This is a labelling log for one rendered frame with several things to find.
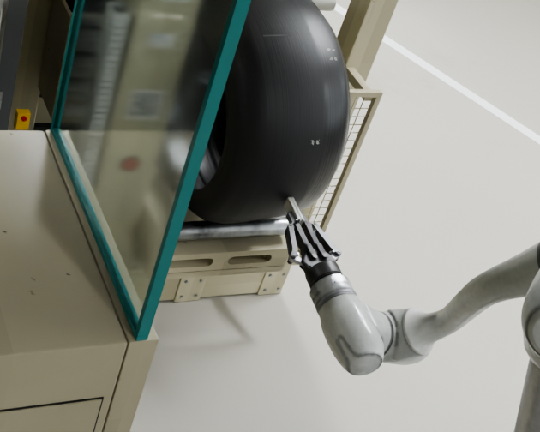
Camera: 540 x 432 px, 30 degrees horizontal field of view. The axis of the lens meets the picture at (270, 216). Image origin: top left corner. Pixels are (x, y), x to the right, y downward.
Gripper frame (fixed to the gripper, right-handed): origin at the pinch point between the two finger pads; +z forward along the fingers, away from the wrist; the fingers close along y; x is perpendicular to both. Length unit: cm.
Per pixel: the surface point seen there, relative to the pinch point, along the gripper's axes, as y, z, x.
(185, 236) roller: 16.7, 11.2, 19.9
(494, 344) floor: -145, 27, 113
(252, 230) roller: -0.9, 11.5, 19.3
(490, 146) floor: -229, 151, 131
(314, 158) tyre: -2.2, 4.9, -12.3
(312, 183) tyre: -4.2, 3.9, -5.4
